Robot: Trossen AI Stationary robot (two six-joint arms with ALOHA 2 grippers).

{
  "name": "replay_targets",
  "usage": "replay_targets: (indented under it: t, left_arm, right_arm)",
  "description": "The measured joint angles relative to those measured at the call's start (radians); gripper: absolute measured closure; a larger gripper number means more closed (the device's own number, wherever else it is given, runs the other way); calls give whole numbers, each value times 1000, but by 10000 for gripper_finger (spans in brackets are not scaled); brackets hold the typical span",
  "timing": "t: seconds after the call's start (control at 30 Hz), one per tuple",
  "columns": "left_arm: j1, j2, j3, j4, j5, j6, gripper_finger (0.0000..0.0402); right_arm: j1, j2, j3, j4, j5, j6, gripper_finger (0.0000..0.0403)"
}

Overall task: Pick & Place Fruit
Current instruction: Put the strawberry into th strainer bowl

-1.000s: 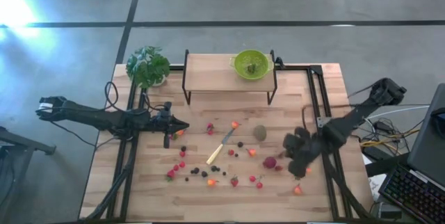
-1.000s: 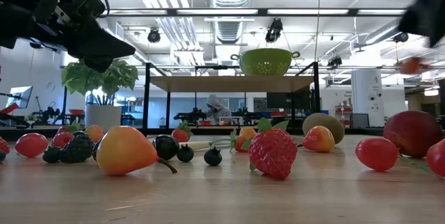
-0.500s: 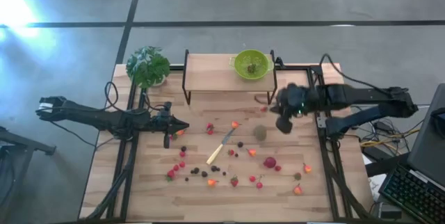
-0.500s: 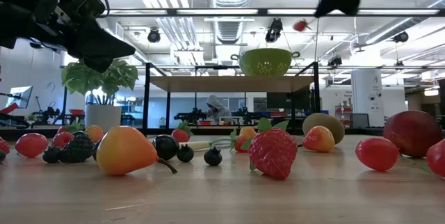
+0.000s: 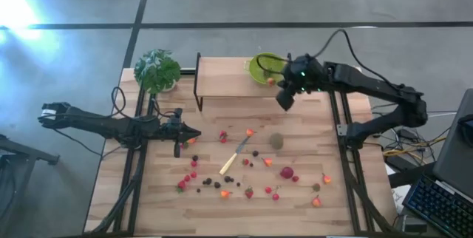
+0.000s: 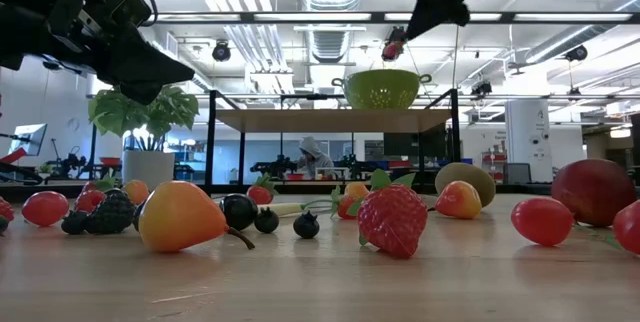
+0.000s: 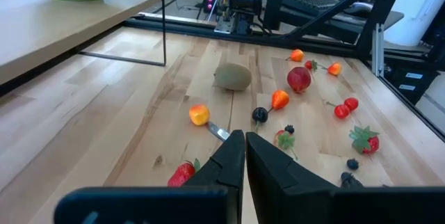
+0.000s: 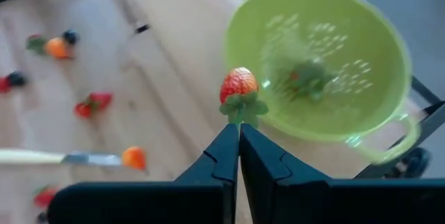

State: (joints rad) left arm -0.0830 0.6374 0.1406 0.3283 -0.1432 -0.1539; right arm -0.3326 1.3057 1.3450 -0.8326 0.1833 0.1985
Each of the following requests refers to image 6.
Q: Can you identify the black ceiling camera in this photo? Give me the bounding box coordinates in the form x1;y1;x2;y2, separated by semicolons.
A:
469;80;494;99
565;44;590;63
382;25;407;46
211;39;233;63

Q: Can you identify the grey box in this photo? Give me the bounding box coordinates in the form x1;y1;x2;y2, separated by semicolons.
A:
502;162;533;185

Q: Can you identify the knife with cream handle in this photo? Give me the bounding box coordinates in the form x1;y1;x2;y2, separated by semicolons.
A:
257;200;334;217

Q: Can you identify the green leafy plant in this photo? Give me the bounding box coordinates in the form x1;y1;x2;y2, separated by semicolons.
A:
88;84;200;151

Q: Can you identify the person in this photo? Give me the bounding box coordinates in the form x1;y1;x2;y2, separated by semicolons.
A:
295;135;335;181

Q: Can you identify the small orange red peach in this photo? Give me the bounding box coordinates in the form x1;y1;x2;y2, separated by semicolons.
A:
434;180;484;221

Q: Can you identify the red cherry tomato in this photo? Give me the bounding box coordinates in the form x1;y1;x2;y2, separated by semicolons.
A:
21;190;70;228
510;196;575;248
612;200;640;257

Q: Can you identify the green plastic colander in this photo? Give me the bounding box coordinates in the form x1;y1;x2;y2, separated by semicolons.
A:
331;68;433;110

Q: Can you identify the small blackberry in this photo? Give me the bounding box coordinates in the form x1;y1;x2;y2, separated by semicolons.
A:
60;210;91;236

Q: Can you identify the yellow orange pear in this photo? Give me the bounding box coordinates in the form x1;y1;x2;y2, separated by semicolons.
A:
138;180;256;254

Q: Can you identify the dark red pomegranate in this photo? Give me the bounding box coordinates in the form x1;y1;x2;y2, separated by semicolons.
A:
551;158;639;228

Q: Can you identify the thin hanging cable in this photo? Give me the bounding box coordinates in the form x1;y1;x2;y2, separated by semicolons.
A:
452;24;462;91

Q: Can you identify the computer monitor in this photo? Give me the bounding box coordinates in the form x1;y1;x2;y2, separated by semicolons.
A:
8;122;49;158

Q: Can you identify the white plant pot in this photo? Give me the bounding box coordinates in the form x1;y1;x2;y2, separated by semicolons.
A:
121;149;176;191

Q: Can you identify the large blackberry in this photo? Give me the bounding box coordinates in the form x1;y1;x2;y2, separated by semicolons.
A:
84;189;137;236

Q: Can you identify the small orange fruit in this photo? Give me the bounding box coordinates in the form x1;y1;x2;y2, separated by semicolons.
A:
343;182;371;202
121;179;151;207

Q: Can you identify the black overhead light bar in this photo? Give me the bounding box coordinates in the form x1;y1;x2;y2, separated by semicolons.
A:
142;10;640;25

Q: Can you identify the wooden shelf with black frame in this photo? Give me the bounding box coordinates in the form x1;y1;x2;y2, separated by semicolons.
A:
203;88;462;201

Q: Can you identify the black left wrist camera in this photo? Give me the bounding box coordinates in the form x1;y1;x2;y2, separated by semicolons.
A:
99;0;154;28

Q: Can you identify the dark round plum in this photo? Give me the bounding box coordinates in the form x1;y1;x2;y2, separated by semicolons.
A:
219;193;260;232

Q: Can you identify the dark blueberry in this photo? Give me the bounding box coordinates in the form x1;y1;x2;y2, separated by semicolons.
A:
253;206;281;235
292;210;321;240

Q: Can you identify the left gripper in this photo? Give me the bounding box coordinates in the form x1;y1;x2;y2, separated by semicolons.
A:
19;9;195;106

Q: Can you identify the white round column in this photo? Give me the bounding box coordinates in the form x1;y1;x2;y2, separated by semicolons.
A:
504;99;553;183

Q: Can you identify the large red strawberry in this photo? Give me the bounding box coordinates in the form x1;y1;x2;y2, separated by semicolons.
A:
357;169;430;261

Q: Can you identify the brown green kiwi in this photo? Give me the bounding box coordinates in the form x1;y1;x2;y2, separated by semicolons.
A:
433;162;497;208

